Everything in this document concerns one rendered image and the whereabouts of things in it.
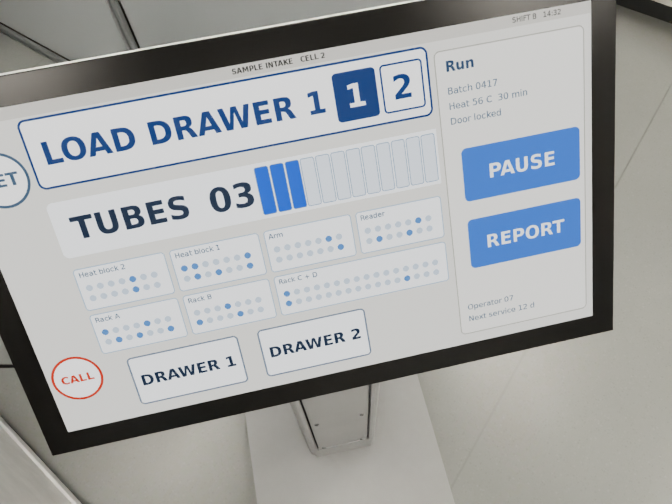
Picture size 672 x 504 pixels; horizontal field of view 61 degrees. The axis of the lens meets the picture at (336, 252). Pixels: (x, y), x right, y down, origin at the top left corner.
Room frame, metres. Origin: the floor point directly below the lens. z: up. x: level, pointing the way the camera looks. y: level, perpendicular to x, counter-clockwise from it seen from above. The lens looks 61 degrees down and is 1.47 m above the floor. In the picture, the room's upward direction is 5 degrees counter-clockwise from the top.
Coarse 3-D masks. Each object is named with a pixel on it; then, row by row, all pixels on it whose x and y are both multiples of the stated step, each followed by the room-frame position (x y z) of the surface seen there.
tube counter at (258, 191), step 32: (288, 160) 0.27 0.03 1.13; (320, 160) 0.28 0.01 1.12; (352, 160) 0.28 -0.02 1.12; (384, 160) 0.28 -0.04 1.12; (416, 160) 0.28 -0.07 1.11; (224, 192) 0.26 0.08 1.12; (256, 192) 0.26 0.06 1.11; (288, 192) 0.26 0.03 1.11; (320, 192) 0.26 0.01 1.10; (352, 192) 0.26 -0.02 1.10; (384, 192) 0.26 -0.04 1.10; (224, 224) 0.24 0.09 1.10
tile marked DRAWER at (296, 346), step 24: (360, 312) 0.19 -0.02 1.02; (264, 336) 0.18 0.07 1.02; (288, 336) 0.18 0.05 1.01; (312, 336) 0.18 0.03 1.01; (336, 336) 0.18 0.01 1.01; (360, 336) 0.18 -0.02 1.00; (264, 360) 0.16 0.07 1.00; (288, 360) 0.16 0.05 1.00; (312, 360) 0.16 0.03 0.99; (336, 360) 0.16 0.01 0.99
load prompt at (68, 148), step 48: (192, 96) 0.30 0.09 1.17; (240, 96) 0.30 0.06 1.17; (288, 96) 0.31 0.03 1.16; (336, 96) 0.31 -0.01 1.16; (384, 96) 0.31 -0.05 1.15; (48, 144) 0.28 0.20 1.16; (96, 144) 0.28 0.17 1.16; (144, 144) 0.28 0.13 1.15; (192, 144) 0.28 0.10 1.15; (240, 144) 0.28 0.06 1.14
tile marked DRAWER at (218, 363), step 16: (160, 352) 0.17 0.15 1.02; (176, 352) 0.17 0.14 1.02; (192, 352) 0.17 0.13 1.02; (208, 352) 0.17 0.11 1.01; (224, 352) 0.17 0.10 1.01; (240, 352) 0.17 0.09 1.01; (128, 368) 0.16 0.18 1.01; (144, 368) 0.16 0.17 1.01; (160, 368) 0.16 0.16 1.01; (176, 368) 0.16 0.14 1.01; (192, 368) 0.16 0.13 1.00; (208, 368) 0.16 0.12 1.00; (224, 368) 0.16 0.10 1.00; (240, 368) 0.16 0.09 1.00; (144, 384) 0.15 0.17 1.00; (160, 384) 0.15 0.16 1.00; (176, 384) 0.15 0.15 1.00; (192, 384) 0.15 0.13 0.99; (208, 384) 0.15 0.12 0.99; (224, 384) 0.15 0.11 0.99; (144, 400) 0.14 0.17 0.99; (160, 400) 0.14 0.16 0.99
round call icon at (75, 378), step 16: (96, 352) 0.17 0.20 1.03; (48, 368) 0.16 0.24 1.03; (64, 368) 0.16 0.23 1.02; (80, 368) 0.16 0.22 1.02; (96, 368) 0.16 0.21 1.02; (64, 384) 0.15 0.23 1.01; (80, 384) 0.15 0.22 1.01; (96, 384) 0.15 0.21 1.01; (64, 400) 0.14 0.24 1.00; (80, 400) 0.14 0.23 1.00
